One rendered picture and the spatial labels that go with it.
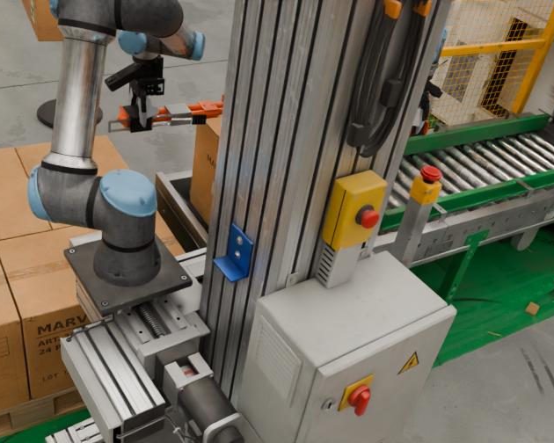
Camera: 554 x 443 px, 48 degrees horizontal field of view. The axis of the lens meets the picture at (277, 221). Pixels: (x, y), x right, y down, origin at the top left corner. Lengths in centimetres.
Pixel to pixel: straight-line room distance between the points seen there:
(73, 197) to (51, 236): 102
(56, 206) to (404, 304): 73
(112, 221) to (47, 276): 89
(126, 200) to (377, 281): 54
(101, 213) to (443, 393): 187
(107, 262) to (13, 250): 93
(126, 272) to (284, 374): 45
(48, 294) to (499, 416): 185
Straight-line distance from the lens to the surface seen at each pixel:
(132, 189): 134
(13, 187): 263
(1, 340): 213
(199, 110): 206
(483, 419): 282
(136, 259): 141
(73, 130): 137
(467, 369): 298
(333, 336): 113
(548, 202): 321
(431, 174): 207
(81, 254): 153
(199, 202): 246
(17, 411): 241
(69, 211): 138
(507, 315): 334
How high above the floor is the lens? 203
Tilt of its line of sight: 36 degrees down
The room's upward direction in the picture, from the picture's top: 11 degrees clockwise
